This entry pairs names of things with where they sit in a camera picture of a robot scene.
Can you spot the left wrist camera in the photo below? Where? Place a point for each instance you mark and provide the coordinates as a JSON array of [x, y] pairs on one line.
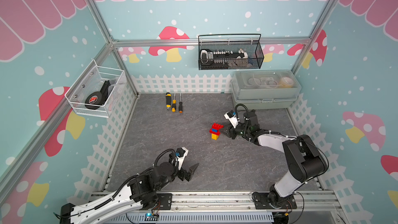
[[181, 154]]

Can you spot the clear wall bin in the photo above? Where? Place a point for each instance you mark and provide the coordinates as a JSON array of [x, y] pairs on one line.
[[91, 81]]

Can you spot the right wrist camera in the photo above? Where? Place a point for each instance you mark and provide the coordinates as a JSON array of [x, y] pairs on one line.
[[232, 118]]

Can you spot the black tape roll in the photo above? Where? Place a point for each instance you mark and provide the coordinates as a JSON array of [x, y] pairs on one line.
[[98, 98]]

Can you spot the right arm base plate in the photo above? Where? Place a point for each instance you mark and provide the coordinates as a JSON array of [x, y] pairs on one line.
[[271, 200]]

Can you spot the black wire mesh basket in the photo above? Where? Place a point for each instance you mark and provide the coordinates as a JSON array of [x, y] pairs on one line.
[[249, 43]]

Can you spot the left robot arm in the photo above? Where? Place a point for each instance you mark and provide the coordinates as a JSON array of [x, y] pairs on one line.
[[138, 192]]

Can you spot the orange black screwdriver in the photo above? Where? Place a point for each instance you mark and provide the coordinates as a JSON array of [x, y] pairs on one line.
[[180, 107]]

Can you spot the thick yellow black screwdriver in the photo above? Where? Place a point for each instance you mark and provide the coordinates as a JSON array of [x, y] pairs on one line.
[[168, 100]]

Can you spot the white items in basket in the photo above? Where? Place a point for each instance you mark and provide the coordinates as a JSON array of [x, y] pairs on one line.
[[220, 59]]

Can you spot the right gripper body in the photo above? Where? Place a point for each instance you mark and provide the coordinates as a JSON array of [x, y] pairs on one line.
[[235, 131]]

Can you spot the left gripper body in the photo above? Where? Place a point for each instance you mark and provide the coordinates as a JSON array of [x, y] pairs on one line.
[[181, 173]]

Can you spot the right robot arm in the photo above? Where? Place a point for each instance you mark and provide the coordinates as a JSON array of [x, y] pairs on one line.
[[305, 161]]

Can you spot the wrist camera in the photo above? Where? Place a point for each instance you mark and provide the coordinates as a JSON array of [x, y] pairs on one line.
[[232, 118], [181, 154]]

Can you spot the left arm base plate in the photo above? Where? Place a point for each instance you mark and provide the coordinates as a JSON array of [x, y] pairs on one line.
[[157, 201]]

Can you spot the green plastic storage box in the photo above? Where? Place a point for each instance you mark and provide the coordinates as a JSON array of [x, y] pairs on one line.
[[265, 90]]

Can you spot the yellow lego brick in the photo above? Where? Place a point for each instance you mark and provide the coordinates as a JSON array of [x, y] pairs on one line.
[[214, 137]]

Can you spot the small yellow screwdriver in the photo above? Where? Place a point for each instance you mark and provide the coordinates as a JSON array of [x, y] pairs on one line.
[[174, 104]]

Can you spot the red lego brick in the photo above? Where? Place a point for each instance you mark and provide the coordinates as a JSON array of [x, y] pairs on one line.
[[216, 133], [217, 126]]

